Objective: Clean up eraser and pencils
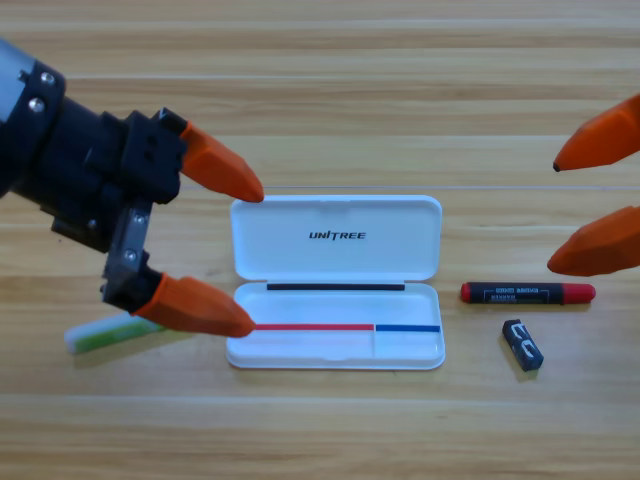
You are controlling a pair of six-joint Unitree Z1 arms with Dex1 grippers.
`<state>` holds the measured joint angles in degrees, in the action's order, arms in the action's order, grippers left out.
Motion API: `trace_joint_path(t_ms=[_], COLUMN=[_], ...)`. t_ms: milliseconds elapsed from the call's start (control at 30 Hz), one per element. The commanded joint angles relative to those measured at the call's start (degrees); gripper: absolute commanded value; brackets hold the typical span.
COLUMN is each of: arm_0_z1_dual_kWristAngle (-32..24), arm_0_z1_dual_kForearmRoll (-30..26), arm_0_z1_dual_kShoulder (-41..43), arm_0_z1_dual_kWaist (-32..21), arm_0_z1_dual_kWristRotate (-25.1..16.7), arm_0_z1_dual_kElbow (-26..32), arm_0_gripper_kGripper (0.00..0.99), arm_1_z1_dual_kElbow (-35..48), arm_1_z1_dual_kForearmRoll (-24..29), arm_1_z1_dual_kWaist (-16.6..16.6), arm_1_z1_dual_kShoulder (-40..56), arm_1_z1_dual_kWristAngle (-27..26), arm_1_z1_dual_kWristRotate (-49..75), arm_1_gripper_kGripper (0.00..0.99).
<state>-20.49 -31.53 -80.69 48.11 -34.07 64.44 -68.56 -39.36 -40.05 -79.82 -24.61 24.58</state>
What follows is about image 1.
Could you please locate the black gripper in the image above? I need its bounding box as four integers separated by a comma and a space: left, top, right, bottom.
0, 97, 265, 314

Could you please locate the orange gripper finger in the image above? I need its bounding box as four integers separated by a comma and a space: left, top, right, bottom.
552, 93, 640, 174
546, 204, 640, 277
132, 272, 257, 339

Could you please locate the green and white highlighter pen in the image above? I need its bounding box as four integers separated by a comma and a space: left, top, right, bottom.
63, 312, 171, 355

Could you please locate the black marker with red caps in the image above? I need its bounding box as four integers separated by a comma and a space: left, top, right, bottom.
460, 281, 597, 305

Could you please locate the white Unitree pencil case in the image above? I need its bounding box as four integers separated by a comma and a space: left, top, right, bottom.
225, 194, 446, 371

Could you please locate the black eraser with white print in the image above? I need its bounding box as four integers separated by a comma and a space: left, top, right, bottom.
501, 318, 545, 374

